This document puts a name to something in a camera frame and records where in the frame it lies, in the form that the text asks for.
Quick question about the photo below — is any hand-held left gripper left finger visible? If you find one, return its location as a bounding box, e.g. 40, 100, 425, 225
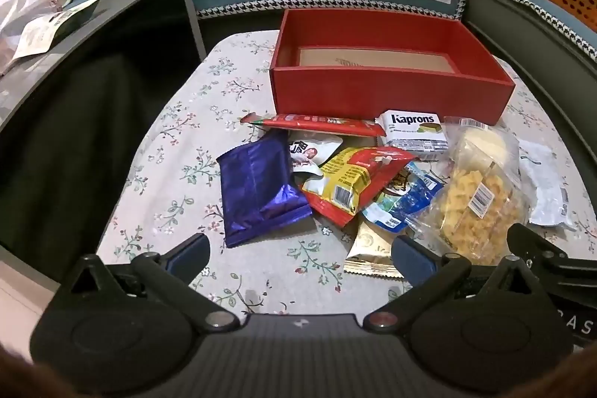
58, 232, 241, 332

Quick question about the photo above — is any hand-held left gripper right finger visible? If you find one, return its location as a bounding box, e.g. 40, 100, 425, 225
364, 234, 544, 333

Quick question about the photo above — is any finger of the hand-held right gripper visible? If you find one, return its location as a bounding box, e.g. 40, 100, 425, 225
507, 223, 597, 273

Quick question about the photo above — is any gold snack packet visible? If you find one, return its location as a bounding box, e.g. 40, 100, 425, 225
344, 218, 404, 281

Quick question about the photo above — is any white silver snack packet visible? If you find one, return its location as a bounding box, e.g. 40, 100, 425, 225
518, 139, 575, 231

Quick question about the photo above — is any blue sausage packet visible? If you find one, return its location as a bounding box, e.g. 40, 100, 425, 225
361, 162, 444, 235

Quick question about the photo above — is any clear bag of yellow pastries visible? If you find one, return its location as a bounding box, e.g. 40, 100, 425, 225
410, 116, 530, 266

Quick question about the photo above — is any purple foil snack packet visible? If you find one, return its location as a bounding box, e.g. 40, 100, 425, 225
217, 128, 313, 248

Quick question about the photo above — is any red yellow snack packet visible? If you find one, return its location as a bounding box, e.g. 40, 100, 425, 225
301, 146, 421, 228

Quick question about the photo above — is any white wafer box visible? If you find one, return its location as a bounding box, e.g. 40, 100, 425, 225
377, 110, 449, 156

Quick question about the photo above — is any white figure print snack packet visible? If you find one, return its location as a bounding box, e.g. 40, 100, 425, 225
287, 132, 343, 179

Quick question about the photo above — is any red green snack packet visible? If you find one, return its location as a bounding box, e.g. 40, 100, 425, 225
240, 113, 387, 138

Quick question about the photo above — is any red cardboard box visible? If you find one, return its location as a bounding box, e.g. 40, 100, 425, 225
269, 9, 516, 123

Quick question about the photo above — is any floral patterned small table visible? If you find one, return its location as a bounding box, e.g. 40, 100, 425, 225
96, 29, 595, 319

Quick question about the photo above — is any white printed paper sheet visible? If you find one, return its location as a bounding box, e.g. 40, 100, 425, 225
14, 0, 106, 60

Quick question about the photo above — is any white crumpled plastic bag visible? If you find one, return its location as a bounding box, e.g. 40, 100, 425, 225
0, 0, 63, 75

